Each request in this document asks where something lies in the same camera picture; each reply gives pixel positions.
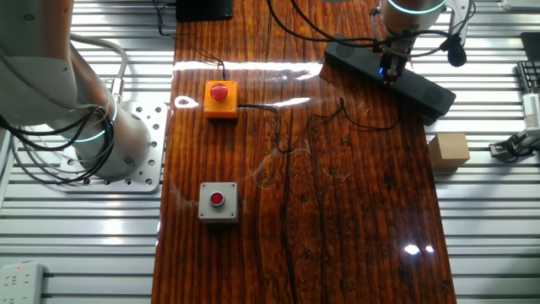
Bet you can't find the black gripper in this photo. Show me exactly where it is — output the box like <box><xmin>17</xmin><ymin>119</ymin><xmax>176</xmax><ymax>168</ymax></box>
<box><xmin>381</xmin><ymin>40</ymin><xmax>413</xmax><ymax>85</ymax></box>

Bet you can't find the black speaker bar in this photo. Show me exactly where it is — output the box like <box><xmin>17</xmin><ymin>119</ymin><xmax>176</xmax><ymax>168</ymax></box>
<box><xmin>323</xmin><ymin>33</ymin><xmax>457</xmax><ymax>127</ymax></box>

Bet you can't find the small wooden block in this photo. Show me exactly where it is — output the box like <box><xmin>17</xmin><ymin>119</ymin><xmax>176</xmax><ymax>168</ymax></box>
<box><xmin>427</xmin><ymin>133</ymin><xmax>472</xmax><ymax>173</ymax></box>

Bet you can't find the black keyboard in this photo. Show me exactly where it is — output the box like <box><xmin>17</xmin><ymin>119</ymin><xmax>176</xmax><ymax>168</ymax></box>
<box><xmin>516</xmin><ymin>60</ymin><xmax>540</xmax><ymax>94</ymax></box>

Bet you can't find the black clamp tool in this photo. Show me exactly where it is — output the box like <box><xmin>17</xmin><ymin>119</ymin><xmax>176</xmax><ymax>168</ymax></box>
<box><xmin>489</xmin><ymin>126</ymin><xmax>540</xmax><ymax>162</ymax></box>

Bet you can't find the brown wooden board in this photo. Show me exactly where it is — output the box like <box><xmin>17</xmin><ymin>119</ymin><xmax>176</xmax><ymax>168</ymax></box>
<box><xmin>150</xmin><ymin>0</ymin><xmax>459</xmax><ymax>304</ymax></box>

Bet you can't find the dark flat panel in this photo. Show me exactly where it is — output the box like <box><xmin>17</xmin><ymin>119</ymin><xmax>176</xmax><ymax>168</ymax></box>
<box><xmin>519</xmin><ymin>31</ymin><xmax>540</xmax><ymax>62</ymax></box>

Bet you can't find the orange emergency stop button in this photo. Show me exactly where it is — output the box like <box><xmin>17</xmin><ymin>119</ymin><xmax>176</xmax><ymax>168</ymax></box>
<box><xmin>202</xmin><ymin>79</ymin><xmax>240</xmax><ymax>120</ymax></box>

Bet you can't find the grey box red button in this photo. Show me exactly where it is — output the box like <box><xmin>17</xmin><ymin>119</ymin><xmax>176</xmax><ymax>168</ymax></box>
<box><xmin>197</xmin><ymin>182</ymin><xmax>240</xmax><ymax>225</ymax></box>

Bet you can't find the white power strip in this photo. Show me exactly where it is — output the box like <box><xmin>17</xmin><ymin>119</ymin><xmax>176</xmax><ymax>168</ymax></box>
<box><xmin>0</xmin><ymin>261</ymin><xmax>46</xmax><ymax>304</ymax></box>

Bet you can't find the thin black speaker cable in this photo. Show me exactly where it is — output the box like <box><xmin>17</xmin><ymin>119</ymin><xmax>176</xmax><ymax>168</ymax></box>
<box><xmin>152</xmin><ymin>0</ymin><xmax>401</xmax><ymax>155</ymax></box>

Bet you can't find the silver finned camera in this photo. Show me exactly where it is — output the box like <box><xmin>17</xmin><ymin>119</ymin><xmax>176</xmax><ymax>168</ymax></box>
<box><xmin>521</xmin><ymin>92</ymin><xmax>540</xmax><ymax>130</ymax></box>

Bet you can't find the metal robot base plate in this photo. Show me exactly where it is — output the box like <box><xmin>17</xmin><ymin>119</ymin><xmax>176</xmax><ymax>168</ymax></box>
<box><xmin>57</xmin><ymin>100</ymin><xmax>170</xmax><ymax>195</ymax></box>

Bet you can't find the thick grey robot cable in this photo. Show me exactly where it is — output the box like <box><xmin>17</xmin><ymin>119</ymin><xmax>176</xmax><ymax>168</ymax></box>
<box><xmin>69</xmin><ymin>33</ymin><xmax>130</xmax><ymax>106</ymax></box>

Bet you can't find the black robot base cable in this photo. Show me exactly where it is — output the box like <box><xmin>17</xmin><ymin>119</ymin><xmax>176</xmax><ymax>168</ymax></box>
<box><xmin>0</xmin><ymin>105</ymin><xmax>117</xmax><ymax>187</ymax></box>

